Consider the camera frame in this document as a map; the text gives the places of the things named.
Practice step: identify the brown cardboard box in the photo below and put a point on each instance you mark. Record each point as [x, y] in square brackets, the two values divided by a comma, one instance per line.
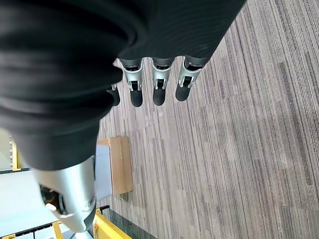
[119, 165]

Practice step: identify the white shelf board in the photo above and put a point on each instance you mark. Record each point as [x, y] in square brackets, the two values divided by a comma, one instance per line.
[22, 196]

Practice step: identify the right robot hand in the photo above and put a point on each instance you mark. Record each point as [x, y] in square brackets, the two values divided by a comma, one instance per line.
[62, 74]

